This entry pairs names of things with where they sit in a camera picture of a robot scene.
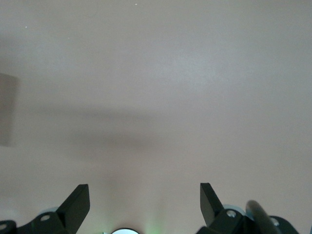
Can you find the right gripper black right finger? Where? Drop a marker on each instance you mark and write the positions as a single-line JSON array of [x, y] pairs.
[[214, 219]]

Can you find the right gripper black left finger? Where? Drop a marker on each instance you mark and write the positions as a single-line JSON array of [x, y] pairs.
[[70, 214]]

